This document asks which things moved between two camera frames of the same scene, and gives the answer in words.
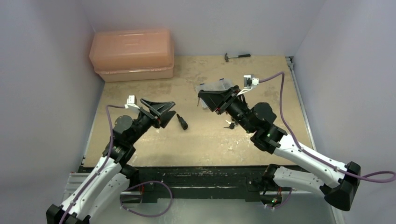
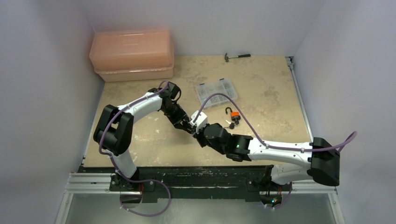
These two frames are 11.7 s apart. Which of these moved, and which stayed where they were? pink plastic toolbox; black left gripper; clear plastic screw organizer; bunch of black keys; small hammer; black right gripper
Moved: black left gripper; black right gripper
Stayed: clear plastic screw organizer; pink plastic toolbox; bunch of black keys; small hammer
